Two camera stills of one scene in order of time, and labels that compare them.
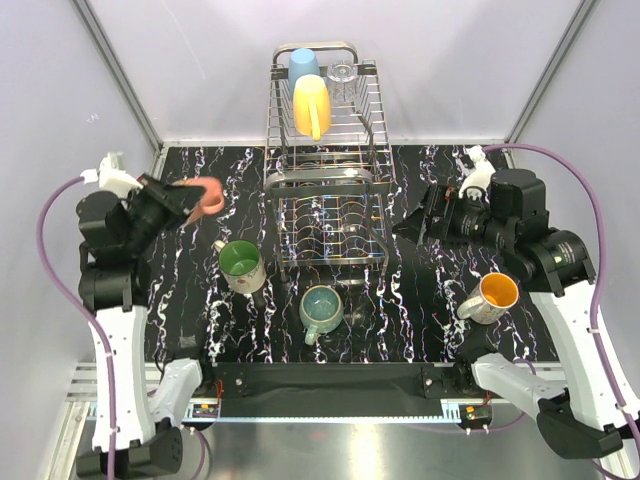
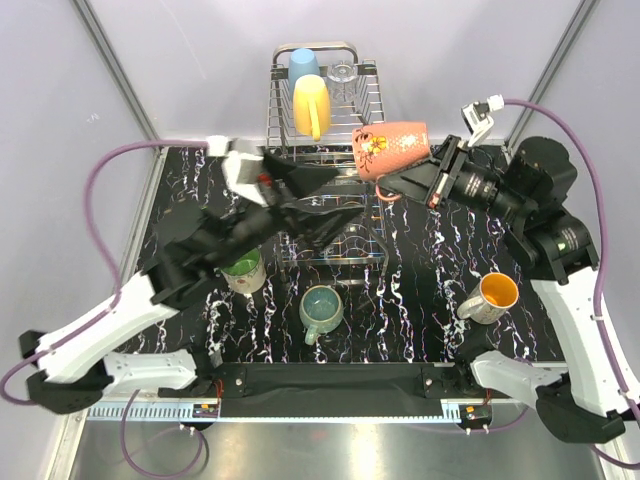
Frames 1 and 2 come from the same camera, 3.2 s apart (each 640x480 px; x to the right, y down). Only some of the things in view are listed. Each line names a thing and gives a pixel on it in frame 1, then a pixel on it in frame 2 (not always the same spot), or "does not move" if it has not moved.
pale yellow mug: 311,105 does not move
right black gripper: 446,201 to 419,181
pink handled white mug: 213,200 to 381,148
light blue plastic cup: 302,62 does not move
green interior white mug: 241,265 does not move
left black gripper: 178,201 to 321,222
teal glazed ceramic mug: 321,310 does not move
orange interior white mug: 488,301 does not move
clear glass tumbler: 342,78 does not move
